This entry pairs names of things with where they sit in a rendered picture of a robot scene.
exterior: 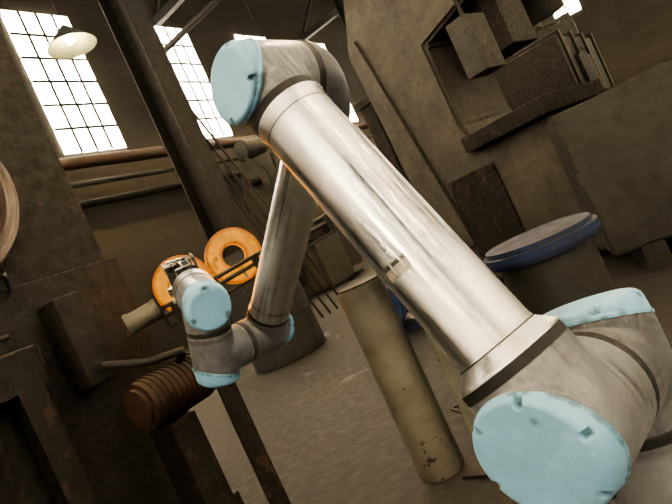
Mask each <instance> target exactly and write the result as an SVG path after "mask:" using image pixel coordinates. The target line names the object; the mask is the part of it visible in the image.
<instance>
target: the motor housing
mask: <svg viewBox="0 0 672 504"><path fill-rule="evenodd" d="M192 368H193V365H192V360H191V355H190V352H188V353H187V354H186V356H185V358H184V360H183V362H182V363H181V364H177V363H176V362H175V359H174V360H172V361H171V362H169V363H167V364H165V365H163V366H161V367H159V368H157V369H156V370H154V371H152V372H150V373H148V374H146V375H144V376H143V377H141V378H139V379H137V380H135V381H133V382H132V383H131V384H130V385H129V386H128V387H127V388H126V390H125V393H124V398H123V405H124V409H125V412H126V414H127V416H128V418H129V419H130V421H131V422H132V423H133V424H134V425H135V426H136V427H138V428H140V429H143V430H145V431H149V435H150V437H151V439H152V441H153V444H154V446H155V448H156V450H157V452H158V454H159V457H160V459H161V461H162V463H163V465H164V467H165V469H166V472H167V474H168V476H169V478H170V480H171V482H172V485H173V487H174V489H175V491H176V493H177V495H178V498H179V500H180V502H181V504H238V503H237V501H236V499H235V497H234V495H233V492H232V490H231V488H230V486H229V484H228V482H227V479H226V477H225V475H224V473H223V471H222V469H221V466H220V464H219V462H218V460H217V458H216V456H215V453H214V451H213V449H212V447H211V445H210V443H209V440H208V438H207V436H206V434H205V432H204V430H203V427H202V425H201V423H200V421H199V419H198V417H197V414H196V412H195V411H194V410H193V411H189V412H186V411H187V410H189V409H190V408H192V407H193V406H195V405H196V404H198V403H200V402H201V401H203V400H204V399H206V398H207V397H209V396H210V395H211V394H212V393H213V392H214V391H215V389H216V388H208V387H204V386H202V385H200V384H198V382H197V381H196V377H195V374H194V371H193V370H192ZM184 412H185V413H184Z"/></svg>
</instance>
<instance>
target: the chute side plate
mask: <svg viewBox="0 0 672 504"><path fill-rule="evenodd" d="M35 372H39V374H40V376H41V378H42V381H43V383H46V382H48V381H50V379H49V377H48V375H47V373H46V371H45V369H44V367H43V364H42V362H41V360H40V358H39V356H38V354H37V351H36V349H35V348H32V349H30V350H27V351H25V352H22V353H20V354H17V355H15V356H12V357H10V358H7V359H5V360H2V361H0V404H1V403H3V402H5V401H8V400H10V399H12V398H14V397H16V396H18V394H17V392H16V390H15V388H14V386H13V382H15V381H17V380H19V379H21V378H24V377H26V376H28V375H30V374H33V373H35Z"/></svg>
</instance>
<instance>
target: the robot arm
mask: <svg viewBox="0 0 672 504"><path fill-rule="evenodd" d="M211 94H212V99H213V102H214V105H215V108H216V110H217V112H218V114H219V115H220V117H221V118H222V119H223V120H224V121H225V122H227V123H229V124H231V125H236V126H243V125H245V124H246V125H248V126H250V127H251V129H252V130H253V131H254V132H255V133H256V135H257V136H258V137H259V138H260V139H261V140H262V141H263V143H265V144H267V145H268V146H269V147H270V148H271V149H272V150H273V151H274V153H275V154H276V155H277V156H278V157H279V159H280V160H281V161H280V165H279V170H278V175H277V180H276V184H275V189H274V194H273V199H272V203H271V208H270V213H269V218H268V222H267V227H266V232H265V237H264V241H263V246H262V251H261V256H260V260H259V265H258V270H257V275H256V279H255V284H254V289H253V294H252V298H251V302H250V304H249V307H248V311H247V317H246V318H245V319H243V320H240V321H238V322H236V323H234V324H232V325H231V319H230V313H231V300H230V296H229V294H228V292H227V291H226V289H225V288H224V287H223V286H222V285H221V284H219V283H218V282H216V281H215V280H214V278H212V277H211V276H210V275H209V274H208V273H207V272H205V271H203V270H201V269H199V267H198V265H197V262H196V260H195V258H194V256H193V255H192V254H191V253H189V255H190V258H189V257H188V256H183V257H180V258H175V259H173V260H171V261H168V262H166V263H167V264H164V266H163V264H162V268H163V270H164V272H165V274H166V275H167V277H168V279H169V282H170V284H171V287H170V288H169V289H167V290H168V293H169V295H170V296H171V297H174V299H173V300H172V302H173V304H176V303H177V304H178V306H179V308H180V309H181V312H182V317H183V321H184V326H185V331H186V336H187V341H188V345H189V350H190V355H191V360H192V365H193V368H192V370H193V371H194V374H195V377H196V381H197V382H198V384H200V385H202V386H204V387H208V388H218V387H224V386H228V385H231V384H233V383H235V382H237V380H239V379H240V377H241V371H240V368H242V367H244V366H246V365H248V364H250V363H251V362H252V361H254V360H256V359H258V358H260V357H262V356H264V355H266V354H267V353H269V352H271V351H273V350H275V349H279V348H281V347H282V346H284V345H285V344H286V343H287V342H289V341H290V340H291V338H292V337H293V334H294V321H293V318H292V316H291V314H290V308H291V304H292V300H293V297H294V293H295V289H296V285H297V281H298V278H299V274H300V270H301V266H302V262H303V259H304V255H305V251H306V247H307V243H308V239H309V236H310V232H311V228H312V224H313V220H314V217H315V213H316V209H317V205H319V206H320V207H321V208H322V209H323V210H324V212H325V213H326V214H327V215H328V216H329V218H330V219H331V220H332V221H333V222H334V223H335V225H336V226H337V227H338V228H339V229H340V231H341V232H342V233H343V234H344V235H345V236H346V238H347V239H348V240H349V241H350V242H351V244H352V245H353V246H354V247H355V248H356V249H357V251H358V252H359V253H360V254H361V255H362V256H363V258H364V259H365V260H366V261H367V262H368V264H369V265H370V266H371V267H372V268H373V269H374V271H375V272H376V273H377V274H378V275H379V277H380V278H381V279H382V280H383V281H384V282H385V284H386V285H387V286H388V287H389V288H390V290H391V291H392V292H393V293H394V294H395V295H396V297H397V298H398V299H399V300H400V301H401V302H402V304H403V305H404V306H405V307H406V308H407V310H408V311H409V312H410V313H411V314H412V315H413V317H414V318H415V319H416V320H417V321H418V323H419V324H420V325H421V326H422V327H423V328H424V330H425V331H426V332H427V333H428V334H429V336H430V337H431V338H432V339H433V340H434V341H435V343H436V344H437V345H438V346H439V347H440V349H441V350H442V351H443V352H444V353H445V354H446V356H447V357H448V358H449V359H450V360H451V361H452V363H453V364H454V365H455V366H456V367H457V369H458V370H459V371H460V376H461V384H460V397H461V399H462V400H463V401H464V402H465V403H466V405H467V406H468V407H469V408H470V409H471V411H472V412H473V413H474V414H475V415H476V418H475V421H474V427H473V432H472V439H473V446H474V450H475V453H476V456H477V459H478V461H479V463H480V465H481V466H482V468H483V470H484V471H485V473H486V474H487V475H488V477H489V478H490V479H491V481H496V482H497V483H498V485H499V486H500V490H501V491H503V492H504V493H505V494H506V495H507V496H509V497H510V498H511V499H513V500H515V501H516V502H518V503H519V504H672V348H671V346H670V344H669V342H668V339H667V337H666V335H665V333H664V331H663V329H662V327H661V325H660V323H659V321H658V319H657V317H656V315H655V310H654V309H653V308H651V306H650V304H649V303H648V301H647V299H646V298H645V296H644V294H643V293H642V292H641V291H640V290H638V289H636V288H621V289H616V290H611V291H607V292H603V293H600V294H596V295H593V296H589V297H586V298H583V299H580V300H577V301H574V302H571V303H569V304H566V305H563V306H561V307H558V308H556V309H553V310H551V311H549V312H547V313H545V314H544V315H536V314H533V313H531V312H529V311H528V310H527V309H526V308H525V307H524V306H523V305H522V304H521V302H520V301H519V300H518V299H517V298H516V297H515V296H514V295H513V294H512V293H511V292H510V291H509V290H508V289H507V287H506V286H505V285H504V284H503V283H502V282H501V281H500V280H499V279H498V278H497V277H496V276H495V275H494V274H493V272H492V271H491V270H490V269H489V268H488V267H487V266H486V265H485V264H484V263H483V262H482V261H481V260H480V259H479V257H478V256H477V255H476V254H475V253H474V252H473V251H472V250H471V249H470V248H469V247H468V246H467V245H466V244H465V242H464V241H463V240H462V239H461V238H460V237H459V236H458V235H457V234H456V233H455V232H454V231H453V230H452V228H451V227H450V226H449V225H448V224H447V223H446V222H445V221H444V220H443V219H442V218H441V217H440V216H439V215H438V213H437V212H436V211H435V210H434V209H433V208H432V207H431V206H430V205H429V204H428V203H427V202H426V201H425V200H424V198H423V197H422V196H421V195H420V194H419V193H418V192H417V191H416V190H415V189H414V188H413V187H412V186H411V185H410V183H409V182H408V181H407V180H406V179H405V178H404V177H403V176H402V175H401V174H400V173H399V172H398V171H397V169H396V168H395V167H394V166H393V165H392V164H391V163H390V162H389V161H388V160H387V159H386V158H385V157H384V156H383V154H382V153H381V152H380V151H379V150H378V149H377V148H376V147H375V146H374V145H373V144H372V143H371V142H370V141H369V139H368V138H367V137H366V136H365V135H364V134H363V133H362V132H361V131H360V130H359V129H358V128H357V127H356V126H355V124H354V123H353V122H352V121H351V120H350V119H349V118H350V93H349V88H348V85H347V82H346V78H345V75H344V73H343V71H342V69H341V67H340V65H339V64H338V62H337V61H336V59H335V58H334V57H333V56H332V55H331V54H330V53H329V52H328V51H327V50H326V49H325V48H323V47H322V46H320V45H318V44H317V43H314V42H311V41H307V40H263V39H254V38H250V37H248V38H245V39H237V40H231V41H229V42H227V43H226V44H224V45H223V46H222V47H221V48H220V50H219V51H218V53H217V55H216V57H215V59H214V62H213V66H212V71H211ZM191 260H192V262H193V263H194V264H193V265H192V262H191Z"/></svg>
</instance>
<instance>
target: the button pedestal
mask: <svg viewBox="0 0 672 504"><path fill-rule="evenodd" d="M424 331H425V330H424ZM425 333H426V335H427V337H428V340H429V342H430V344H431V346H432V348H433V350H434V353H435V355H436V357H437V359H438V361H439V364H440V366H441V368H442V370H443V372H444V375H445V377H446V379H447V381H448V383H449V386H450V388H451V390H452V392H453V394H454V397H455V399H456V401H457V403H458V405H459V408H460V410H461V412H462V414H463V416H464V419H465V421H466V423H467V425H468V427H469V430H470V432H471V434H472V432H473V427H474V421H475V418H476V415H475V414H474V413H473V412H472V411H471V409H470V408H469V407H468V406H467V405H466V403H465V402H464V401H463V400H462V399H461V397H460V384H461V376H460V371H459V370H458V369H457V367H456V366H455V365H454V364H453V363H452V361H451V360H450V359H449V358H448V357H447V356H446V354H445V353H444V352H443V351H442V350H441V349H440V347H439V346H438V345H437V344H436V343H435V341H434V340H433V339H432V338H431V337H430V336H429V334H428V333H427V332H426V331H425ZM487 477H488V475H487V474H486V473H485V471H484V470H483V468H482V466H481V465H480V463H479V461H478V459H477V456H476V453H475V455H474V457H473V459H472V460H471V462H470V464H469V465H468V467H467V469H466V471H465V472H464V474H463V476H462V479H463V480H466V479H477V478H487Z"/></svg>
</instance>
